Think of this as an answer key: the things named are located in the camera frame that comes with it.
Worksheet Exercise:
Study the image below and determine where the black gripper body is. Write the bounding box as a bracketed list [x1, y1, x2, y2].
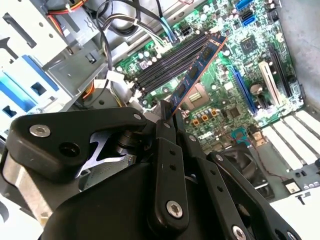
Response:
[37, 159, 227, 240]

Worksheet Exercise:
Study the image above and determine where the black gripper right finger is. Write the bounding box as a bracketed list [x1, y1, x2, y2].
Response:
[174, 111, 305, 240]

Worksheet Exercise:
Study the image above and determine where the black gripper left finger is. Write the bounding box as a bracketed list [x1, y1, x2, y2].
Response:
[1, 99, 191, 233]

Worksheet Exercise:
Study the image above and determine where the blue RAM stick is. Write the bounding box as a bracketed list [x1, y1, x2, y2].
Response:
[169, 34, 229, 117]

